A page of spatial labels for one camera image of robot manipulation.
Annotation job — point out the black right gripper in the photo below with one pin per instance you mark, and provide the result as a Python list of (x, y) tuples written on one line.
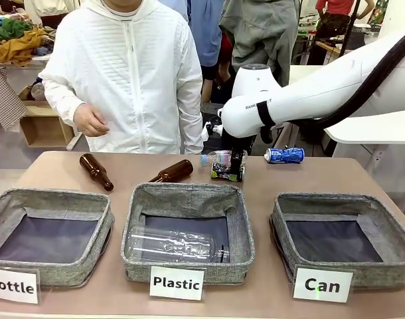
[(237, 141)]

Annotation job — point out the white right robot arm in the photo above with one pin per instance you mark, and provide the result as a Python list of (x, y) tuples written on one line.
[(305, 89)]

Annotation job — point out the blue crushed drink can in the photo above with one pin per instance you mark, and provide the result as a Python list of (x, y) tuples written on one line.
[(285, 155)]

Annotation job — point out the grey fabric basket plastic label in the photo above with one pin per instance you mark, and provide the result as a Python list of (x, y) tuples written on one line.
[(189, 196)]

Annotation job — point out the white sign reading Can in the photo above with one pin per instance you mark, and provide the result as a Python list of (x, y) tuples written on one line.
[(322, 285)]

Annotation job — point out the grey fabric basket can label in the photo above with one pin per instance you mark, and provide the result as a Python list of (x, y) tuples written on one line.
[(378, 266)]

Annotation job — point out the grey fabric basket bottle label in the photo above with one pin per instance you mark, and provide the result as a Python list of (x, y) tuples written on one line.
[(10, 266)]

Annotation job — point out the person right hand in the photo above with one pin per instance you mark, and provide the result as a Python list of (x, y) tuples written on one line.
[(89, 121)]

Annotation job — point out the small clear plastic bottle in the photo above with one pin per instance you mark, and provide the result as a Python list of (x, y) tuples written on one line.
[(217, 156)]

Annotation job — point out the brown glass bottle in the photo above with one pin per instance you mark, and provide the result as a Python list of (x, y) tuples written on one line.
[(94, 169), (174, 172)]

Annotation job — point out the large clear plastic bottle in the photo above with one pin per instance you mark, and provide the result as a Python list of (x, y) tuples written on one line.
[(176, 244)]

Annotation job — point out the white sign reading Plastic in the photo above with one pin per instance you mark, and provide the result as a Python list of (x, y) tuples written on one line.
[(177, 283)]

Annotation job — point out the bystander in grey jacket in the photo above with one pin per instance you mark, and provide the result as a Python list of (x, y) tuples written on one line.
[(262, 33)]

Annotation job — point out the white side table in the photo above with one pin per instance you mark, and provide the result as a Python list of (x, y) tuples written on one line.
[(372, 129)]

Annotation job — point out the bystander in blue shirt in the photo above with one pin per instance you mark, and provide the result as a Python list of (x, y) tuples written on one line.
[(204, 33)]

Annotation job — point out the person in white hoodie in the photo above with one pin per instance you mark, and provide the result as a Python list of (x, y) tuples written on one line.
[(129, 76)]

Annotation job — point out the bystander in red top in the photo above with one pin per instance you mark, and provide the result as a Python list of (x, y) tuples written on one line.
[(332, 20)]

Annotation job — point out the wooden open box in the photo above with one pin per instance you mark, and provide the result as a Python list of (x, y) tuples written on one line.
[(44, 128)]

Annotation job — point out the checkered fabric cloth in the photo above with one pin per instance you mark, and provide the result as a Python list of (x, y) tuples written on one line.
[(5, 99)]

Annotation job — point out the pile of coloured clothes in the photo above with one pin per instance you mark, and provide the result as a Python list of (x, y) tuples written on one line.
[(20, 41)]

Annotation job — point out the white sign reading Bottle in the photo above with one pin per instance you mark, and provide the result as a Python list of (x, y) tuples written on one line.
[(13, 285)]

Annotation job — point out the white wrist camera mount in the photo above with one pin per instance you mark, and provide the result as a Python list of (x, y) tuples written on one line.
[(210, 129)]

